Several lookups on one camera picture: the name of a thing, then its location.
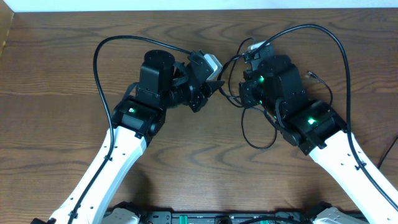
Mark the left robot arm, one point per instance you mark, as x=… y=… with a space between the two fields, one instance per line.
x=163 y=83

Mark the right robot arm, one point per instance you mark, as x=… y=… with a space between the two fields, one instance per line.
x=320 y=132

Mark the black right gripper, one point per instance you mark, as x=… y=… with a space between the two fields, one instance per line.
x=247 y=88

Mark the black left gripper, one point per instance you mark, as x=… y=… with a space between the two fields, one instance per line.
x=206 y=90

